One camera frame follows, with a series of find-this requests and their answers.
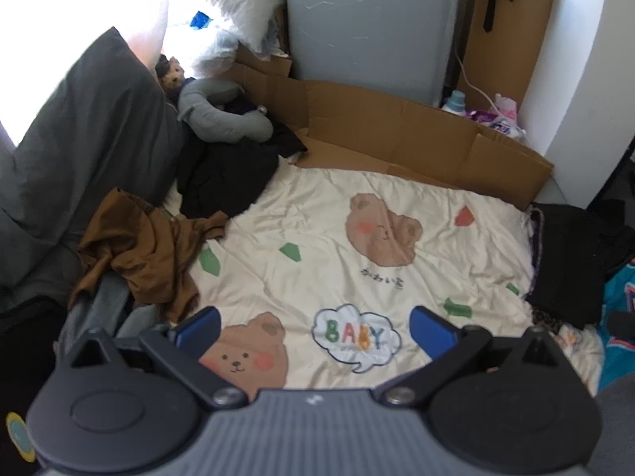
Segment detergent bottle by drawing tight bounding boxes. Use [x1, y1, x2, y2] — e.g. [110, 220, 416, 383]
[441, 89, 466, 116]

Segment white purple plastic bags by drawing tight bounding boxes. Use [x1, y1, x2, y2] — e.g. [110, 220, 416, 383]
[467, 94, 527, 144]

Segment grey cabinet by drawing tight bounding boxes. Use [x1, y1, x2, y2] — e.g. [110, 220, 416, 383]
[286, 0, 458, 106]

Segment grey neck pillow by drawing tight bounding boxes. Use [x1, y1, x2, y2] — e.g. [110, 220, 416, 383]
[177, 79, 273, 143]

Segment cream bear print duvet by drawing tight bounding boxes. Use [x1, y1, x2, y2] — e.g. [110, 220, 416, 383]
[162, 155, 604, 398]

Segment brown printed t-shirt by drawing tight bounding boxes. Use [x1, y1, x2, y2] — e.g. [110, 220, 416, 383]
[68, 188, 228, 322]

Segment dark grey pillow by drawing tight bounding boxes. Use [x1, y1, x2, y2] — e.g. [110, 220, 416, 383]
[1, 28, 185, 311]

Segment black clothes pile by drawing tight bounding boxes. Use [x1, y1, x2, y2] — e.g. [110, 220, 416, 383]
[177, 95, 308, 218]

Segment black knit garment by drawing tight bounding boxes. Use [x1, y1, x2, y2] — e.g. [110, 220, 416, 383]
[525, 199, 634, 333]

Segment grey garment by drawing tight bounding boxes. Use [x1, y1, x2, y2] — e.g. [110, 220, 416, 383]
[56, 272, 162, 360]

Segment teal printed garment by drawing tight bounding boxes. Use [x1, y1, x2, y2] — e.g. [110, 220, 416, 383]
[597, 260, 635, 390]

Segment small brown plush toy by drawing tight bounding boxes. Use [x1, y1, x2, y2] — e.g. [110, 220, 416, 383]
[155, 54, 195, 98]

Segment brown cardboard sheet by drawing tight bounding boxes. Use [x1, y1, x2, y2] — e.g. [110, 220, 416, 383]
[225, 63, 553, 209]

